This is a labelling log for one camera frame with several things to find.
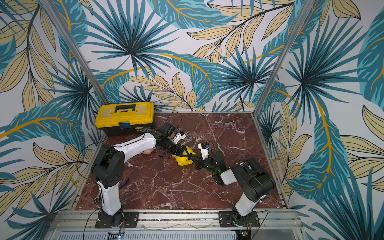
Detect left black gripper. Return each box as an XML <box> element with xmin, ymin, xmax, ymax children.
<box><xmin>160</xmin><ymin>137</ymin><xmax>190</xmax><ymax>158</ymax></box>

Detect pink piggy bank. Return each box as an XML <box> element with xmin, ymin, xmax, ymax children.
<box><xmin>142</xmin><ymin>148</ymin><xmax>156</xmax><ymax>155</ymax></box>

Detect yellow piggy bank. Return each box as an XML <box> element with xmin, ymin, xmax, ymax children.
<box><xmin>173</xmin><ymin>146</ymin><xmax>196</xmax><ymax>167</ymax></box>

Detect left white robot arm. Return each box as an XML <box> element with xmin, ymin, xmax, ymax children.
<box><xmin>91</xmin><ymin>129</ymin><xmax>188</xmax><ymax>228</ymax></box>

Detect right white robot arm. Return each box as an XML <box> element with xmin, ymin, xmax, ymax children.
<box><xmin>188</xmin><ymin>151</ymin><xmax>276</xmax><ymax>227</ymax></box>

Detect yellow black toolbox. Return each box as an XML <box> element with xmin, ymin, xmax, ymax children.
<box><xmin>95</xmin><ymin>102</ymin><xmax>155</xmax><ymax>137</ymax></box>

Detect silver ratchet wrench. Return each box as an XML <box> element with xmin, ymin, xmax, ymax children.
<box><xmin>93</xmin><ymin>194</ymin><xmax>101</xmax><ymax>206</ymax></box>

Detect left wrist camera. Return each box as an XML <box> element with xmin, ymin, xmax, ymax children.
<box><xmin>162</xmin><ymin>122</ymin><xmax>186</xmax><ymax>144</ymax></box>

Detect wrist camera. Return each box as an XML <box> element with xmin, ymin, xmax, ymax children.
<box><xmin>198</xmin><ymin>143</ymin><xmax>211</xmax><ymax>160</ymax></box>
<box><xmin>162</xmin><ymin>122</ymin><xmax>186</xmax><ymax>144</ymax></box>

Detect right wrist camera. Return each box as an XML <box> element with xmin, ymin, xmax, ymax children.
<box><xmin>198</xmin><ymin>143</ymin><xmax>211</xmax><ymax>160</ymax></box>

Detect blue handled pliers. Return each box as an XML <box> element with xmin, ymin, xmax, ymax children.
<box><xmin>119</xmin><ymin>178</ymin><xmax>130</xmax><ymax>190</ymax></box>

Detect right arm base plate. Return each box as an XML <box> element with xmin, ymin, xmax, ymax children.
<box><xmin>219</xmin><ymin>210</ymin><xmax>260</xmax><ymax>228</ymax></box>

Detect aluminium front rail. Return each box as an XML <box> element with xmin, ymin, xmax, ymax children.
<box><xmin>49</xmin><ymin>209</ymin><xmax>304</xmax><ymax>231</ymax></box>

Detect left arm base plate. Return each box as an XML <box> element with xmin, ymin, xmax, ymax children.
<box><xmin>95</xmin><ymin>211</ymin><xmax>139</xmax><ymax>229</ymax></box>

